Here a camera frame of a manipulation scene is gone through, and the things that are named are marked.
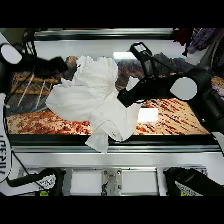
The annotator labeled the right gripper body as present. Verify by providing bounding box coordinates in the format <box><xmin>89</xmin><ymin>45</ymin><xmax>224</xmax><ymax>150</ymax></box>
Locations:
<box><xmin>116</xmin><ymin>87</ymin><xmax>144</xmax><ymax>108</ymax></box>

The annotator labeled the white long-sleeved shirt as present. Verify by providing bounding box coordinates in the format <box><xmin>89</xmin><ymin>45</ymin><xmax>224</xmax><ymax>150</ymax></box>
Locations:
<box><xmin>45</xmin><ymin>55</ymin><xmax>143</xmax><ymax>155</ymax></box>

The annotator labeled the dark red garment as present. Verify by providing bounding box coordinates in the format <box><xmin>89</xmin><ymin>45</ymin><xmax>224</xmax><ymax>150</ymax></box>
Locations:
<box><xmin>173</xmin><ymin>27</ymin><xmax>195</xmax><ymax>57</ymax></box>

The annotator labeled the silver frame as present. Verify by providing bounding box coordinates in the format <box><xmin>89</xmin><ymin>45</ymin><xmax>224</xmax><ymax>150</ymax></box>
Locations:
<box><xmin>0</xmin><ymin>28</ymin><xmax>224</xmax><ymax>197</ymax></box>

